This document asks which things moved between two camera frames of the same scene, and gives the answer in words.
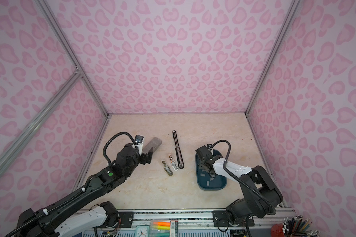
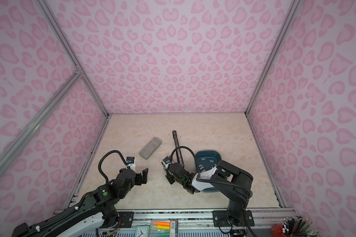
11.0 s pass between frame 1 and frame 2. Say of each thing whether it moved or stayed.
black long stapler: stayed
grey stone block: stayed
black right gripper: moved
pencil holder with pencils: stayed
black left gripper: moved
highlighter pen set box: stayed
